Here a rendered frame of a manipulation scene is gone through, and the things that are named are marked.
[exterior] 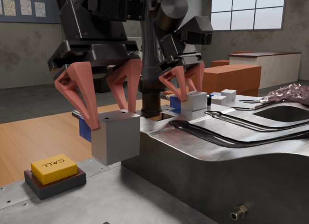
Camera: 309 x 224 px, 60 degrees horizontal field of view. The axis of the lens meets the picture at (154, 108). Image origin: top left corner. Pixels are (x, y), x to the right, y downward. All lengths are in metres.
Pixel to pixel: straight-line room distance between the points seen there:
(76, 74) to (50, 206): 0.23
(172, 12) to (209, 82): 2.31
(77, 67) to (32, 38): 6.37
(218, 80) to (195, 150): 2.44
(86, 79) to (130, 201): 0.22
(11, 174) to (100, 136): 0.30
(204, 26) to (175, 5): 0.07
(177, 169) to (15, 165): 0.34
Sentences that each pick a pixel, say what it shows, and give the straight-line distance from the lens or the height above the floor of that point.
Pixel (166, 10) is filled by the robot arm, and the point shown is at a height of 1.10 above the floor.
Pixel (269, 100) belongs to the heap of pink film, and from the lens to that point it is 0.75.
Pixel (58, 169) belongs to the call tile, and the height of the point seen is 0.84.
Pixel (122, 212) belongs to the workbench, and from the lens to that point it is 0.42.
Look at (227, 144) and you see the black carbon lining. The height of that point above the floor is 0.88.
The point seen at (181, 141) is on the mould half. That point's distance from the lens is 0.44.
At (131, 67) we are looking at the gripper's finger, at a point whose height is 1.01.
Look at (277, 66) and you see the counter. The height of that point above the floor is 0.44.
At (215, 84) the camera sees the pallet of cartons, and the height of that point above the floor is 0.58.
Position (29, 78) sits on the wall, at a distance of 6.68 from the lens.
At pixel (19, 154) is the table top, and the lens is 0.67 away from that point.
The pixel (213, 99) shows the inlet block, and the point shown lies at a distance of 0.78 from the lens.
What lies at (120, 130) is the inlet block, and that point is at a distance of 0.32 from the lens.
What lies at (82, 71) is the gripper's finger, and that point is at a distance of 0.31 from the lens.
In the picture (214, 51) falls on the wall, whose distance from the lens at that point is 9.40.
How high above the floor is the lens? 1.05
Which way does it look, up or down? 15 degrees down
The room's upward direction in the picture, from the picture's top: straight up
